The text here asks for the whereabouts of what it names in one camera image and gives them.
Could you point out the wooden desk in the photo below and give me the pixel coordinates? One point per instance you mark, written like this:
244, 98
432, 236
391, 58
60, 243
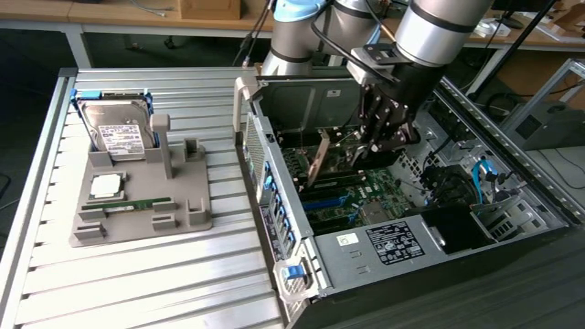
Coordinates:
113, 15

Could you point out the grey chipset heatsink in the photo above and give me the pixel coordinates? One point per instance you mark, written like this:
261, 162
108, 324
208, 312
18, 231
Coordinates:
375, 211

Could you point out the grey power supply with label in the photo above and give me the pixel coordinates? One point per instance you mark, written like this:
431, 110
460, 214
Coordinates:
352, 253

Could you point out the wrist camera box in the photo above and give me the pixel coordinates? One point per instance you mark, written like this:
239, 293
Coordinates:
375, 60

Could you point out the black stand pole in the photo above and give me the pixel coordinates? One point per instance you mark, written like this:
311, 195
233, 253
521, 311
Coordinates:
516, 44

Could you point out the black RAM slot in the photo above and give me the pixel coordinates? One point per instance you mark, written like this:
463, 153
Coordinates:
340, 184

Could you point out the green motherboard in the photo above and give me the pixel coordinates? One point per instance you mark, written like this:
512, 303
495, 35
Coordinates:
379, 181

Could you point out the graphics card with metal bracket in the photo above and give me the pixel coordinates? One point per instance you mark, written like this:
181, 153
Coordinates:
319, 157

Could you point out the hard disk in blue carrier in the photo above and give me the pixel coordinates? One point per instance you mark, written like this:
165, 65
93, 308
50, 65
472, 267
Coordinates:
116, 127

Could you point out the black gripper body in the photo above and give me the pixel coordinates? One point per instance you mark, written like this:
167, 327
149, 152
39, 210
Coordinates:
416, 85

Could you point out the blue case latch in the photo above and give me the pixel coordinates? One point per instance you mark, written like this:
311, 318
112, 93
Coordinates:
292, 273

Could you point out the white box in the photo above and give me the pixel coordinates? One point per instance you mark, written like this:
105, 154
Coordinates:
499, 31

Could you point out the black Dell PC case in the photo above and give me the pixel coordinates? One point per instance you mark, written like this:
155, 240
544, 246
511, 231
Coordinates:
457, 291

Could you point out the silver CPU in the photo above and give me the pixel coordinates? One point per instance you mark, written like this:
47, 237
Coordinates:
105, 186

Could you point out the grey metal disk bay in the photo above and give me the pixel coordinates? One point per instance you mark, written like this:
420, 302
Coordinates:
445, 137

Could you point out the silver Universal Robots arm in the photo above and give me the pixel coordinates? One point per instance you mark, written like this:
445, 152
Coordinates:
429, 34

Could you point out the brown cardboard piece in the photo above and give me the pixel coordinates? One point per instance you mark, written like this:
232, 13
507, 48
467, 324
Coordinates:
569, 17

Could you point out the green RAM stick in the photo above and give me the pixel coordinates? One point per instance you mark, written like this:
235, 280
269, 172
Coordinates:
132, 205

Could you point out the black monitor stand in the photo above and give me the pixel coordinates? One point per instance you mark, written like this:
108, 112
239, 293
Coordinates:
509, 18

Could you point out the black plastic shroud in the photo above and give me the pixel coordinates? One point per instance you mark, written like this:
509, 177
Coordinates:
457, 229

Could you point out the grey printed parts rack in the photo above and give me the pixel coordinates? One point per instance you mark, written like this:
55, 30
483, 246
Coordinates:
137, 222

